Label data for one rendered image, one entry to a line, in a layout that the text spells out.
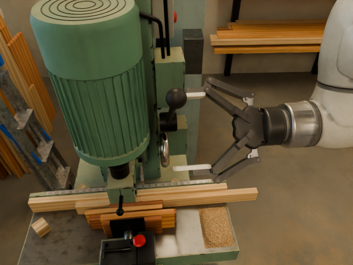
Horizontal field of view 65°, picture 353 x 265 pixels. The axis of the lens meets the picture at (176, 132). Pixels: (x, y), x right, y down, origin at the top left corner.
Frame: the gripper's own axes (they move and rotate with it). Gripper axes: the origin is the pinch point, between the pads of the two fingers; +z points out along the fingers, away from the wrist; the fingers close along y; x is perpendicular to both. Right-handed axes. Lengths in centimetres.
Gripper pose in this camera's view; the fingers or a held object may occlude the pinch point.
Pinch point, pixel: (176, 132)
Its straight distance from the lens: 53.2
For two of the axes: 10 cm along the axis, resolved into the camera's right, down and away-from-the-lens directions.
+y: -0.7, -10.0, 0.6
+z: -10.0, 0.7, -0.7
